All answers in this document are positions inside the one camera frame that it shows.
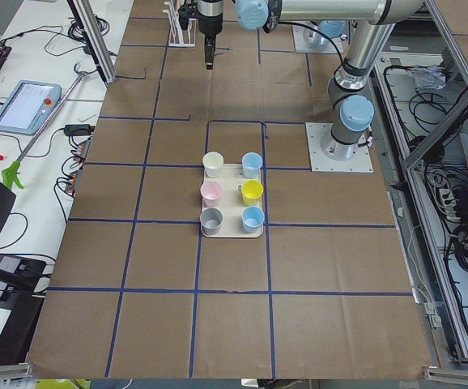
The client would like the blue teach pendant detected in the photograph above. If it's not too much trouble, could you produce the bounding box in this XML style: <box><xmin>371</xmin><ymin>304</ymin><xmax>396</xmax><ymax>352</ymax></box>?
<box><xmin>0</xmin><ymin>80</ymin><xmax>62</xmax><ymax>135</ymax></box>

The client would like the grey plastic cup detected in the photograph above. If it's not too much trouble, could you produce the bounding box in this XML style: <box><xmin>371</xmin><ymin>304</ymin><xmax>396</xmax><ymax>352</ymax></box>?
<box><xmin>200</xmin><ymin>207</ymin><xmax>223</xmax><ymax>236</ymax></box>

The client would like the metal reacher grabber tool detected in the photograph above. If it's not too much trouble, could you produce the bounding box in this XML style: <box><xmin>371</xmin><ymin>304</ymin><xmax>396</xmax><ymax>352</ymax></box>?
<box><xmin>2</xmin><ymin>64</ymin><xmax>96</xmax><ymax>190</ymax></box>

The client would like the black power adapter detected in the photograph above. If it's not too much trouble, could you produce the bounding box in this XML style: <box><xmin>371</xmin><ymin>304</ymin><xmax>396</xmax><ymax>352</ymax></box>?
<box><xmin>63</xmin><ymin>124</ymin><xmax>95</xmax><ymax>137</ymax></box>

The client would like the pink plastic cup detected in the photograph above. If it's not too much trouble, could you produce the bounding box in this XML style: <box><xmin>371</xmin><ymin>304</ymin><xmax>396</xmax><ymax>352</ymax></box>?
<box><xmin>200</xmin><ymin>181</ymin><xmax>223</xmax><ymax>207</ymax></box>

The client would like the aluminium frame post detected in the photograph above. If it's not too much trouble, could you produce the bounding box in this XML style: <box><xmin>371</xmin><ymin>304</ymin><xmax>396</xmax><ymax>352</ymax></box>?
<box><xmin>67</xmin><ymin>0</ymin><xmax>117</xmax><ymax>85</ymax></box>

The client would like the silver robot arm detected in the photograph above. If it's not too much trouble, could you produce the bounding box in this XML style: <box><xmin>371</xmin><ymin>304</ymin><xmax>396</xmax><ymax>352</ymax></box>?
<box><xmin>235</xmin><ymin>0</ymin><xmax>423</xmax><ymax>161</ymax></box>

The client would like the light blue plastic cup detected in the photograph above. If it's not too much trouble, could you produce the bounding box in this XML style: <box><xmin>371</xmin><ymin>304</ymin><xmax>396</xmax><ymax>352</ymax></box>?
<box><xmin>241</xmin><ymin>152</ymin><xmax>262</xmax><ymax>179</ymax></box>

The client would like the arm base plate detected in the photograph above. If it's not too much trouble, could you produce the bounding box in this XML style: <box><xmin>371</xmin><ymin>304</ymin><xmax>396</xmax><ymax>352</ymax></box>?
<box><xmin>292</xmin><ymin>20</ymin><xmax>347</xmax><ymax>54</ymax></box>
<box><xmin>305</xmin><ymin>122</ymin><xmax>373</xmax><ymax>173</ymax></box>

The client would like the yellow plastic cup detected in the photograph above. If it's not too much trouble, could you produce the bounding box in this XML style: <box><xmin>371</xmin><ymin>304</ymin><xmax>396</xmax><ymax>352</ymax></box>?
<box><xmin>240</xmin><ymin>180</ymin><xmax>264</xmax><ymax>206</ymax></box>

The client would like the white wire cup rack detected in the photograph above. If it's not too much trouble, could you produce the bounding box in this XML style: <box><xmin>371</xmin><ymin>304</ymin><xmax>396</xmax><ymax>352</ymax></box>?
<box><xmin>163</xmin><ymin>0</ymin><xmax>198</xmax><ymax>48</ymax></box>

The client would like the cream plastic tray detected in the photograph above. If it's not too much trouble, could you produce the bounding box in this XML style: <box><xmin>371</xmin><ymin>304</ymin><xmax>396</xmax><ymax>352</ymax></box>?
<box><xmin>201</xmin><ymin>164</ymin><xmax>264</xmax><ymax>238</ymax></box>

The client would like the white plastic cup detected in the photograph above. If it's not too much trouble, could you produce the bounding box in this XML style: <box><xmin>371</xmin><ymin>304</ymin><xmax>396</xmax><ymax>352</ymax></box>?
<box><xmin>202</xmin><ymin>152</ymin><xmax>224</xmax><ymax>178</ymax></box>

